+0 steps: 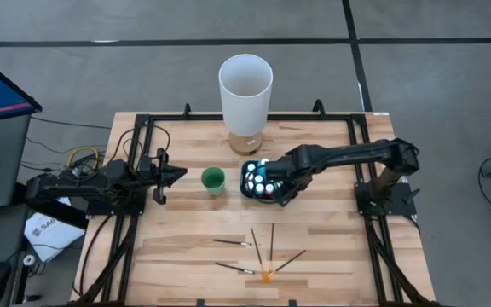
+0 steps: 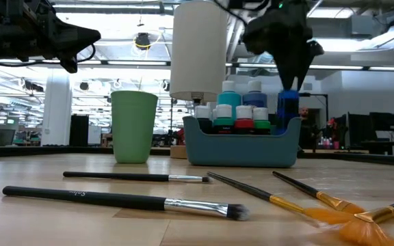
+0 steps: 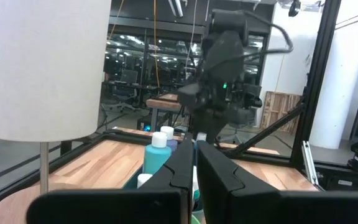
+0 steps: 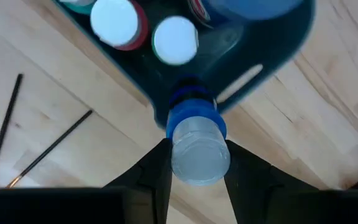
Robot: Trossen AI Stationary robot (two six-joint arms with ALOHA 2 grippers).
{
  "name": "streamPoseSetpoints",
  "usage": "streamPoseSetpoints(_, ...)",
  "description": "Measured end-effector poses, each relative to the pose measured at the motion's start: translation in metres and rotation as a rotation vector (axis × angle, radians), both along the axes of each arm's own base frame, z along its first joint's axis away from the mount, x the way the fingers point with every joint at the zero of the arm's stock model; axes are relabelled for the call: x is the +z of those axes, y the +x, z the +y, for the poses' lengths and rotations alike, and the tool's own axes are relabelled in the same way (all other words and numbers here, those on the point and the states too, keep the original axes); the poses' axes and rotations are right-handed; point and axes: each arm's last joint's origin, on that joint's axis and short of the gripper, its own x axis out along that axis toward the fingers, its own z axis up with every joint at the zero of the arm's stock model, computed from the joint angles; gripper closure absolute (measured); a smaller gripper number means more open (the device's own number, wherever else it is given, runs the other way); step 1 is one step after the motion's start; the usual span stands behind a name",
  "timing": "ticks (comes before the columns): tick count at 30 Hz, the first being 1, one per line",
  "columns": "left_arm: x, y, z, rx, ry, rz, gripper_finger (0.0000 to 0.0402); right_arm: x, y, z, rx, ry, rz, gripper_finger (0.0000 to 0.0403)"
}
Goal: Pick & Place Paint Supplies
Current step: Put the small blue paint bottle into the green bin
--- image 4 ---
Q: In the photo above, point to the small green paint bottle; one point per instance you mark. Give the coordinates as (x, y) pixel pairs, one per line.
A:
(175, 40)

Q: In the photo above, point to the small red paint bottle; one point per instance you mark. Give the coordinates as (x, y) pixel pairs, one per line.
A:
(114, 21)

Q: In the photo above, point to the teal plastic bin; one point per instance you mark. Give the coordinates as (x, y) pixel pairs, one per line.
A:
(228, 56)

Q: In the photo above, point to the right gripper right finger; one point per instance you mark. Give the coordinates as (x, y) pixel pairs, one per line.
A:
(253, 183)

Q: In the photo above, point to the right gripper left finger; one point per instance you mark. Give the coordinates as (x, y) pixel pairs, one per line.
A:
(151, 180)

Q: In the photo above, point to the small teal paint bottle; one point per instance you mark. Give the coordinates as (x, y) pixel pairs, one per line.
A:
(79, 6)

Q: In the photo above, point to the large blue paint bottle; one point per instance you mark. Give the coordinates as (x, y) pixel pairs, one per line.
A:
(253, 7)

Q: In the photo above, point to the gold-ferrule round paintbrush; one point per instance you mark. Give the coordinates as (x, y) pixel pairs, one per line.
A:
(6, 121)

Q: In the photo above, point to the small blue paint bottle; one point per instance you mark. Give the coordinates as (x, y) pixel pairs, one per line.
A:
(197, 149)

